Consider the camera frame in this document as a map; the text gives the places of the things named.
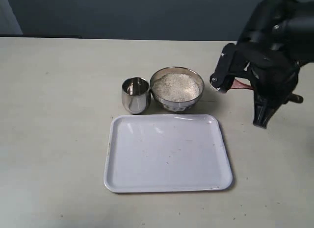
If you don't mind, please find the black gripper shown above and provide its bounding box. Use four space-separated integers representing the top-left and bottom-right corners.
209 0 314 128

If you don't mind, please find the dark wooden spoon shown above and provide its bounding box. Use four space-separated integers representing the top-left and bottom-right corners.
230 79 304 104

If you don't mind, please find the steel bowl of rice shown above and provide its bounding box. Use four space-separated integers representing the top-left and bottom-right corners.
150 67 205 112

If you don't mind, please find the small steel cup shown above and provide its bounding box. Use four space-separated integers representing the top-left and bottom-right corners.
121 77 151 114

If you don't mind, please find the white plastic tray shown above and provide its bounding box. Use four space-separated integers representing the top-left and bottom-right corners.
104 114 233 193

